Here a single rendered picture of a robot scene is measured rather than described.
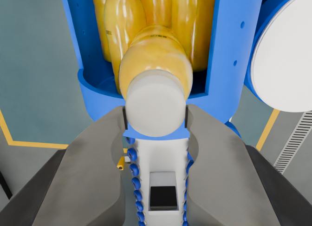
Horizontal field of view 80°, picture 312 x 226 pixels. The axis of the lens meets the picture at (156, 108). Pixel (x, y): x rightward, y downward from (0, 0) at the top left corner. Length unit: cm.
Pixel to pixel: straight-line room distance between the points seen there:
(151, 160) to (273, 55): 51
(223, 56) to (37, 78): 169
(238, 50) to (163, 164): 57
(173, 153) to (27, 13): 138
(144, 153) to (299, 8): 57
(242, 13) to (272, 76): 27
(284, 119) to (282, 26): 167
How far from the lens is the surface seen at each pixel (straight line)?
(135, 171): 69
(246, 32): 26
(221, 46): 22
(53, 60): 169
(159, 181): 75
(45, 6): 161
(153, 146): 68
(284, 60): 48
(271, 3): 49
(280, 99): 53
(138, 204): 87
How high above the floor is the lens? 143
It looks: 59 degrees down
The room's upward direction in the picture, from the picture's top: 179 degrees counter-clockwise
